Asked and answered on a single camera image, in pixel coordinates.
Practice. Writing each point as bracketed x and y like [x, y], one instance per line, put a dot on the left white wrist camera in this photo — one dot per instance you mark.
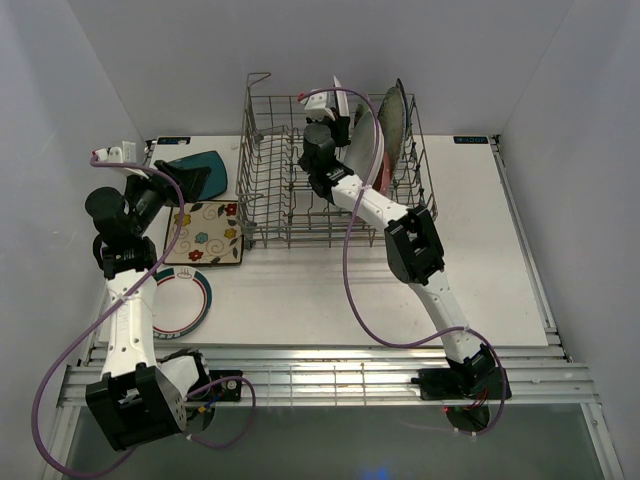
[121, 158]

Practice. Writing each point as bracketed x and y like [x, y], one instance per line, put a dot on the white oval platter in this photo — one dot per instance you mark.
[365, 153]

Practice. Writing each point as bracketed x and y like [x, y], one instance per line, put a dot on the speckled beige round plate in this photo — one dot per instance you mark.
[392, 119]

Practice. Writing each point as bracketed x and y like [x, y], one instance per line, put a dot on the mint green flower plate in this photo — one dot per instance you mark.
[363, 107]

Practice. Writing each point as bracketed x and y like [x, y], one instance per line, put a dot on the teal square plate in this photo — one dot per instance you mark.
[212, 173]

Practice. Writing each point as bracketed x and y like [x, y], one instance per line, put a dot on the round plate red teal rim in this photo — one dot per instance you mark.
[182, 302]

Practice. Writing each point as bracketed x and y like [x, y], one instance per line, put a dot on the black square floral plate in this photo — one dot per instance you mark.
[406, 110]

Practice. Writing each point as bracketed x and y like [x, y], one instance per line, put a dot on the cream square flower plate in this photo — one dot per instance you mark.
[210, 235]

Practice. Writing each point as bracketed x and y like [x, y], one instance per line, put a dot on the grey wire dish rack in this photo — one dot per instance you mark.
[277, 206]

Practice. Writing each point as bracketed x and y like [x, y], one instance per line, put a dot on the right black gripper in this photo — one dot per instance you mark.
[342, 127]

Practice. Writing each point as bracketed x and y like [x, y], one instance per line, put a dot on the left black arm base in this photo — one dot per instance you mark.
[226, 391]

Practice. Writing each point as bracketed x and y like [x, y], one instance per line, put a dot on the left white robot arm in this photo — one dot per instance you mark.
[139, 397]

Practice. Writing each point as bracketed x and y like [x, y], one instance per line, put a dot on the right logo sticker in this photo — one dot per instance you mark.
[470, 140]

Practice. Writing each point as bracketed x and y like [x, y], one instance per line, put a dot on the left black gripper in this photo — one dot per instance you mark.
[190, 180]

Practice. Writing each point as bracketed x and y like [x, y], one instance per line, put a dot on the pink dotted scalloped plate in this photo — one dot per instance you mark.
[383, 179]

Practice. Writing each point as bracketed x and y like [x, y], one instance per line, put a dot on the logo sticker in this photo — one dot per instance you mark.
[470, 140]
[174, 140]

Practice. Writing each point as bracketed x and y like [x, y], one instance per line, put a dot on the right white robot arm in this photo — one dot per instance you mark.
[415, 256]

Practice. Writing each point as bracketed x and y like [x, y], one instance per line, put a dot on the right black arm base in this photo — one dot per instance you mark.
[446, 384]

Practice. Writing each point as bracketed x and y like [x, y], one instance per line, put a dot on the left logo sticker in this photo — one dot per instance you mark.
[174, 140]

